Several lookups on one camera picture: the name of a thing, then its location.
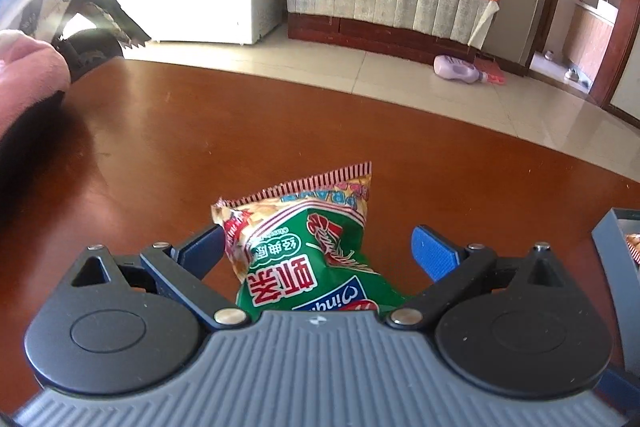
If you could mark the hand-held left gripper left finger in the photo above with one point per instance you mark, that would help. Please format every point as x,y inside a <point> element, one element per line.
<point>200,248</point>

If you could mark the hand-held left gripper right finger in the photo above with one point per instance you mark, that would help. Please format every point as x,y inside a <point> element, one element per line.
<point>432,254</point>

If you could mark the green striped-edge snack bag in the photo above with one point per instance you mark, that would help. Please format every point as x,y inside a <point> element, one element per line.
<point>310,257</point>

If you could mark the grey cardboard box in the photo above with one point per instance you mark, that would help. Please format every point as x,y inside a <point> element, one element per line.
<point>607,257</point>

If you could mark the pale purple bottle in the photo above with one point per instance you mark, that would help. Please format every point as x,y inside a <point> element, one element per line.
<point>457,69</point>

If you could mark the red floor item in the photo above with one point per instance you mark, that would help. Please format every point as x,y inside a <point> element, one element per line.
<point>492,74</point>

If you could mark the dark red tv cabinet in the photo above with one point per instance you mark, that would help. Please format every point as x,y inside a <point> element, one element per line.
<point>375,38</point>

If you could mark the grey shoe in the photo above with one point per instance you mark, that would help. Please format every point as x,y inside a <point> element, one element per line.
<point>577,76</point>

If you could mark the light wooden cabinet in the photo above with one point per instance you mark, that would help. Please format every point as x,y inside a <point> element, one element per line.
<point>592,37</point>

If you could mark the red-brown door frame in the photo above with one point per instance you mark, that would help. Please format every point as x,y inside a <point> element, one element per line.
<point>620,32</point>

